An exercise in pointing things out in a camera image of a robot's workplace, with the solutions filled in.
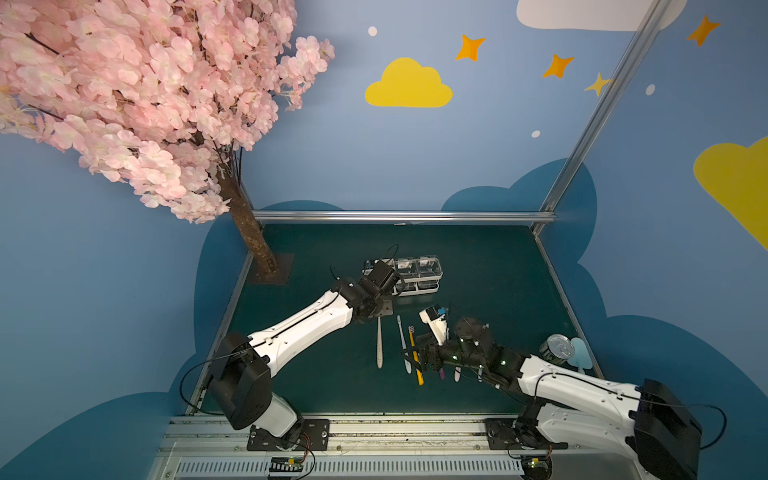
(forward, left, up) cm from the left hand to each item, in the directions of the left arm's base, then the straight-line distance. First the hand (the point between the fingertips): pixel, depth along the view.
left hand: (385, 299), depth 83 cm
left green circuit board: (-38, +23, -16) cm, 47 cm away
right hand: (-12, -8, -1) cm, 15 cm away
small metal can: (-9, -50, -9) cm, 52 cm away
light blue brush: (-9, -60, -15) cm, 63 cm away
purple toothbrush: (-16, -17, -14) cm, 27 cm away
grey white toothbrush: (-11, +1, -5) cm, 13 cm away
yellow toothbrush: (-6, -9, -15) cm, 18 cm away
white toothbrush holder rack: (+13, -11, -6) cm, 18 cm away
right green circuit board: (-37, -39, -17) cm, 57 cm away
